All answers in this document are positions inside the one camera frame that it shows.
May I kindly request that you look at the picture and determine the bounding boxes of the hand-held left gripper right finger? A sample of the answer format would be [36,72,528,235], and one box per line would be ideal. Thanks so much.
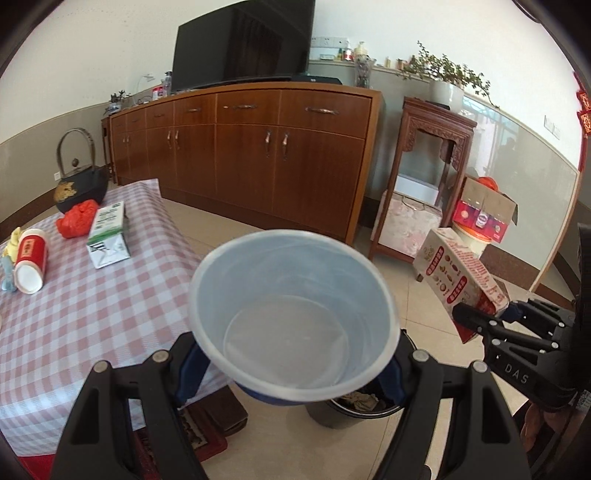
[369,330,532,480]

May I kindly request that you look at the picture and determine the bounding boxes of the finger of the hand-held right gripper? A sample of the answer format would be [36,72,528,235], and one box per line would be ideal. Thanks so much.
[451,304,561,357]
[502,298,579,334]

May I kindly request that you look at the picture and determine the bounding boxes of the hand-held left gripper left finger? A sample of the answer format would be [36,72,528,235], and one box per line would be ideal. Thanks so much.
[50,333,218,480]

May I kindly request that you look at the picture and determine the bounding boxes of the white and red carton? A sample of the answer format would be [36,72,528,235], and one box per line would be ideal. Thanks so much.
[412,227,511,344]

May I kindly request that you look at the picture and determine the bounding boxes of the black plastic bucket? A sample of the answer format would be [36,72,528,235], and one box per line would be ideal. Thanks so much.
[305,330,416,430]

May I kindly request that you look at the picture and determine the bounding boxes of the translucent blue plastic bowl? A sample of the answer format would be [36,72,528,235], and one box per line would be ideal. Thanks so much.
[188,229,400,407]

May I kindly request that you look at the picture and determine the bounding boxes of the green and white milk carton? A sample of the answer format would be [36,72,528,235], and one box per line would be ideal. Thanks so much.
[87,202,131,270]

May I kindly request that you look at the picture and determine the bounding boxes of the red paper cup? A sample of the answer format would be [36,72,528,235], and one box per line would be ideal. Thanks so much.
[14,227,50,294]

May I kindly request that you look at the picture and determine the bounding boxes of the red patterned rug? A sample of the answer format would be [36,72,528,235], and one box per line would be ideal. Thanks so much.
[129,406,228,480]

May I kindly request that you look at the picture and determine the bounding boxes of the cream floral bin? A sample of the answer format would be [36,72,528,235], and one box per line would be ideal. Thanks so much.
[455,222,492,259]

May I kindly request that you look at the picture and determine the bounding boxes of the red printed cardboard box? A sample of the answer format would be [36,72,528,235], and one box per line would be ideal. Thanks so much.
[452,175,519,244]

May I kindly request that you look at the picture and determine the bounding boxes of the pink checkered tablecloth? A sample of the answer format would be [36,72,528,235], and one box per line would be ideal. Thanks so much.
[0,179,232,455]

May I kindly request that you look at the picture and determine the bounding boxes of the pink floral fabric box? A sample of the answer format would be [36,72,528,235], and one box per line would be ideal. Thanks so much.
[378,191,443,259]

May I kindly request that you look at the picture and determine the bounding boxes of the white box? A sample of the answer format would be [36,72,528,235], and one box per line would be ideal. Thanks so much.
[394,173,439,207]

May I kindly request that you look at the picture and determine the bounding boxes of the red cloth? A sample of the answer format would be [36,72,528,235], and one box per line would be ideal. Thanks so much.
[18,455,57,480]

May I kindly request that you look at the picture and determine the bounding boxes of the red plastic bag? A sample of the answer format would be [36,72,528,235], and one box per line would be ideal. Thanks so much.
[56,199,100,239]

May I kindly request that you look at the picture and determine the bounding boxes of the small blue figurine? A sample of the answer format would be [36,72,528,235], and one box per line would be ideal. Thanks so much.
[0,256,18,292]

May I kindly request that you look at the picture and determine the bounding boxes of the carved wooden side stand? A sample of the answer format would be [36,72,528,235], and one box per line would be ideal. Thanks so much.
[368,96,478,266]

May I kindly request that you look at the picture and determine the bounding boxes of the black iron teapot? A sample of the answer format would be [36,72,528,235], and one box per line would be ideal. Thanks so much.
[54,128,109,214]

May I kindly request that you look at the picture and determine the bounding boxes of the red hanging decoration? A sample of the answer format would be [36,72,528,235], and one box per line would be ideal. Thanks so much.
[575,71,591,138]

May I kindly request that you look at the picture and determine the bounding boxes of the yellow toy figure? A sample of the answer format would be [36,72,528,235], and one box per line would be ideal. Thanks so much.
[0,227,24,259]

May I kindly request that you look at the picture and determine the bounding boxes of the potted plant in white pot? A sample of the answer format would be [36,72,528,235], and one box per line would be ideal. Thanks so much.
[397,41,499,114]

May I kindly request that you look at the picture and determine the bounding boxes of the wooden sideboard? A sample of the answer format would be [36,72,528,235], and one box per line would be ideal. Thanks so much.
[102,80,384,245]

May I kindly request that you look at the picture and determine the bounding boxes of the glass vase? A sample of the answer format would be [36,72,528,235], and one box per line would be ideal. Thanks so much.
[354,55,376,89]

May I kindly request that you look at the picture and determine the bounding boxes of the black set-top box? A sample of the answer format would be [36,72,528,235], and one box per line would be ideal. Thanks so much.
[292,74,343,86]

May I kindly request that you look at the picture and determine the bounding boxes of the black flat television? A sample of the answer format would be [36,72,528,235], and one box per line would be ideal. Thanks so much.
[172,0,316,92]

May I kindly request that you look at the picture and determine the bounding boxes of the dark wooden table frame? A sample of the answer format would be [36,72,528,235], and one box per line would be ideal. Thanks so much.
[203,387,250,433]

